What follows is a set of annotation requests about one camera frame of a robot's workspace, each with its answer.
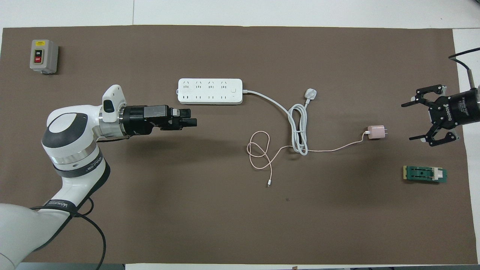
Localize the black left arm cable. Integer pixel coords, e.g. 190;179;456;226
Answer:
30;197;107;270

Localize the white power strip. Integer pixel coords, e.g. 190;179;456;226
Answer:
177;78;243;105

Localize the white power cord with plug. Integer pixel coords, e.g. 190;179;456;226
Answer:
243;88;318;156

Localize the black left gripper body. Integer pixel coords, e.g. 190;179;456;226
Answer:
121;105;176;136

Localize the brown table mat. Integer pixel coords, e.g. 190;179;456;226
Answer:
0;25;474;265

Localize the pink USB charger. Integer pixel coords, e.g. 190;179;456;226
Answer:
367;125;388;140

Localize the grey on-off switch box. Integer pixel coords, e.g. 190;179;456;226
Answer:
30;39;59;74

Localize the green circuit board module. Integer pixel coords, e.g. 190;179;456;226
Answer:
403;165;448;184

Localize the pink charging cable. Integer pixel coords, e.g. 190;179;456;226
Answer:
246;129;369;187

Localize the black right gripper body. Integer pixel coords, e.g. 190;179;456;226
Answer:
430;88;480;126

